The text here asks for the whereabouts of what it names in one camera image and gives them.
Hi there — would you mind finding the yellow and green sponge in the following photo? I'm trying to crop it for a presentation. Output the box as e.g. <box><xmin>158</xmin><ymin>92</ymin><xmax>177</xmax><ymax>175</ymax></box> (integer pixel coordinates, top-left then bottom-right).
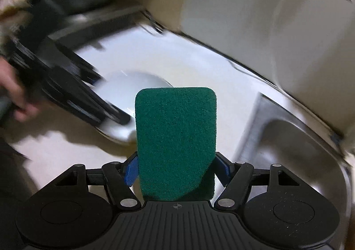
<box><xmin>134</xmin><ymin>86</ymin><xmax>217</xmax><ymax>202</ymax></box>

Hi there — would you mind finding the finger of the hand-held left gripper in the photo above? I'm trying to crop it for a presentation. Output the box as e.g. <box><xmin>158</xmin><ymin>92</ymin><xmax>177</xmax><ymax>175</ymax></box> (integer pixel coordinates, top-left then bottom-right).
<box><xmin>55</xmin><ymin>43</ymin><xmax>103</xmax><ymax>84</ymax></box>
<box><xmin>46</xmin><ymin>76</ymin><xmax>131</xmax><ymax>128</ymax></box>

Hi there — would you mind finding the person's left hand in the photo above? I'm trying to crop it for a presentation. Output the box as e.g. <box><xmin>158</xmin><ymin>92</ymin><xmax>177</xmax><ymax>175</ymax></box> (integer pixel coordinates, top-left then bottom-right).
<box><xmin>0</xmin><ymin>56</ymin><xmax>40</xmax><ymax>123</ymax></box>

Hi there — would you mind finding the stainless steel sink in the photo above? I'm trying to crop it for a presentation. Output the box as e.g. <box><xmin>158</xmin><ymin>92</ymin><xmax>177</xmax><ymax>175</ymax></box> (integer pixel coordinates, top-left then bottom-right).
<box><xmin>233</xmin><ymin>92</ymin><xmax>353</xmax><ymax>250</ymax></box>

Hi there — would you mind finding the black power cable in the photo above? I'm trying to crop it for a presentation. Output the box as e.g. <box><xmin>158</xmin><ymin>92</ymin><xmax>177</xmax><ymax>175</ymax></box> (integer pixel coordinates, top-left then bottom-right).
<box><xmin>144</xmin><ymin>11</ymin><xmax>167</xmax><ymax>37</ymax></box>

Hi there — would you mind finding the grey induction cooker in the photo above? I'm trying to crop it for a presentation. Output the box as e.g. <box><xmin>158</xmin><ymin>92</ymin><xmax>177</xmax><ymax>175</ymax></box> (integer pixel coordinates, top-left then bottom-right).
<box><xmin>47</xmin><ymin>6</ymin><xmax>147</xmax><ymax>45</ymax></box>

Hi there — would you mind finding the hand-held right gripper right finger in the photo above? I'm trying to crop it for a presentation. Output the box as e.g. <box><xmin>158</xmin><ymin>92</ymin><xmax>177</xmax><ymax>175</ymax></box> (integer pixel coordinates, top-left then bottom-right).
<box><xmin>213</xmin><ymin>151</ymin><xmax>300</xmax><ymax>210</ymax></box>

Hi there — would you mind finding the white bowl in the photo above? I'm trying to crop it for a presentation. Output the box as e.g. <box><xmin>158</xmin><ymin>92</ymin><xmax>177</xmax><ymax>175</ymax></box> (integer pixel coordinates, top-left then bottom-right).
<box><xmin>93</xmin><ymin>71</ymin><xmax>174</xmax><ymax>146</ymax></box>

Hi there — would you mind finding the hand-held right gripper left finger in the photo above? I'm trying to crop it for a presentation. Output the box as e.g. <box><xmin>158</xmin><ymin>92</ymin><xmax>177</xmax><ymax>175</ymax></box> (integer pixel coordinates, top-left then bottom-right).
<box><xmin>54</xmin><ymin>152</ymin><xmax>140</xmax><ymax>210</ymax></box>

